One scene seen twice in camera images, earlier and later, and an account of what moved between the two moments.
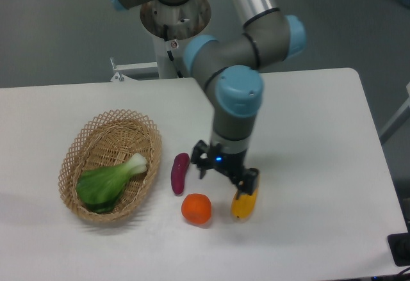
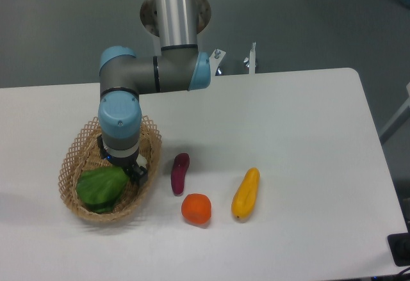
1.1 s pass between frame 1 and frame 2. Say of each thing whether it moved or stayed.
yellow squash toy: stayed
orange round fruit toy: stayed
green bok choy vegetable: stayed
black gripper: moved
